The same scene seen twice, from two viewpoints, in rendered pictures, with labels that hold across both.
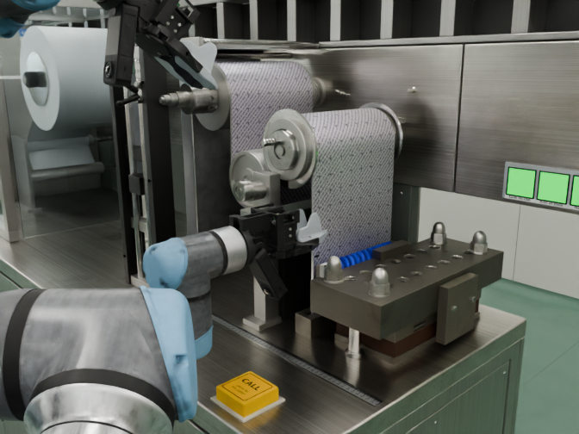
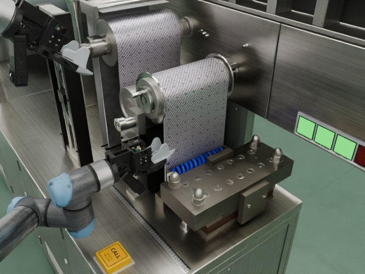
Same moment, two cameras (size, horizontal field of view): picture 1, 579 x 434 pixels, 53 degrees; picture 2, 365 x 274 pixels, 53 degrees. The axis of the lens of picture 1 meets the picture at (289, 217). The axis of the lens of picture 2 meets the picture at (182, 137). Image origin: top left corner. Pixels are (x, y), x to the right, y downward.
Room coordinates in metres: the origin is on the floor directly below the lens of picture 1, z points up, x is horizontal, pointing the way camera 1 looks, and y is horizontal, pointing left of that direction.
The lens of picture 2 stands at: (0.15, -0.17, 1.72)
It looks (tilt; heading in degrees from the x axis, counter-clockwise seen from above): 33 degrees down; 5
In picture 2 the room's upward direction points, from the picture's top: straight up
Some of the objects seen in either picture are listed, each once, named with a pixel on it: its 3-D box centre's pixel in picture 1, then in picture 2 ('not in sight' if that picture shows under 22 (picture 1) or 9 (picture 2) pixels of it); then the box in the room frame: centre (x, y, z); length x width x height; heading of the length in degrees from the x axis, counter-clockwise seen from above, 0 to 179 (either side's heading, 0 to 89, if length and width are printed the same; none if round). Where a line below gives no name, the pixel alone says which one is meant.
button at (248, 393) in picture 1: (247, 393); (113, 257); (0.79, 0.07, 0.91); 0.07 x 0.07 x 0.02; 43
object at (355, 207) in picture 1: (354, 215); (196, 135); (1.10, -0.13, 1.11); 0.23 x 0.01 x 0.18; 133
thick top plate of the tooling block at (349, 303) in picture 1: (413, 279); (229, 179); (1.04, -0.24, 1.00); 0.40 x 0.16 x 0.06; 133
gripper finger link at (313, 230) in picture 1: (314, 227); (164, 151); (1.00, -0.04, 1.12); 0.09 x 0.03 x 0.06; 132
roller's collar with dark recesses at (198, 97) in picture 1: (198, 98); (97, 45); (1.23, 0.19, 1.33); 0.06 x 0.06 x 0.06; 43
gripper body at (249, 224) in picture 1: (263, 235); (128, 161); (0.94, 0.05, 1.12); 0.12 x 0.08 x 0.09; 133
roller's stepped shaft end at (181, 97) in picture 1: (173, 99); (79, 50); (1.19, 0.23, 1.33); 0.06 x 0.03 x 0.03; 133
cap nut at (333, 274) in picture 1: (333, 268); (174, 178); (0.96, -0.08, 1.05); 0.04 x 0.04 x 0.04
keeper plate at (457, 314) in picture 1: (458, 307); (253, 202); (0.98, -0.31, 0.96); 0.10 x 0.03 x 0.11; 133
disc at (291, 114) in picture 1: (289, 149); (150, 98); (1.07, 0.00, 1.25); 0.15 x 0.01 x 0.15; 43
